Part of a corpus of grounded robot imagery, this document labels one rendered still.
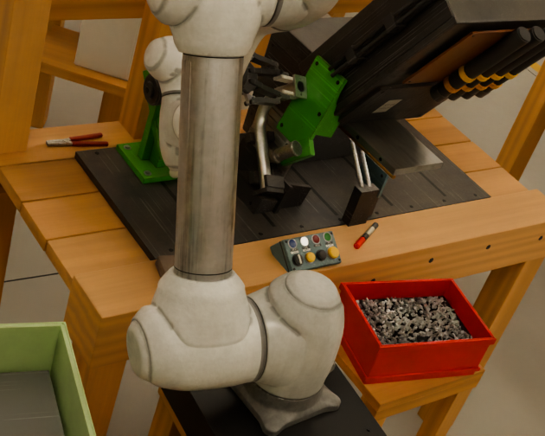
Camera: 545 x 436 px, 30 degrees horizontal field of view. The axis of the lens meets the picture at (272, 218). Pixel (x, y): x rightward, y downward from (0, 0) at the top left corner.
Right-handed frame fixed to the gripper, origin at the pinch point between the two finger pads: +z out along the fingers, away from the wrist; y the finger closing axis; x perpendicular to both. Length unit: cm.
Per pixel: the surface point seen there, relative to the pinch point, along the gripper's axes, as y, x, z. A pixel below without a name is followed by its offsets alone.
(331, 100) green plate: -4.8, -10.0, 4.1
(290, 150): -15.4, 0.6, 0.5
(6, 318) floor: -47, 127, 0
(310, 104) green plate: -4.3, -3.4, 4.1
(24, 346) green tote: -61, 7, -68
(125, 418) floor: -79, 89, 17
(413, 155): -16.6, -17.2, 25.2
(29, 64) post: 4, 33, -50
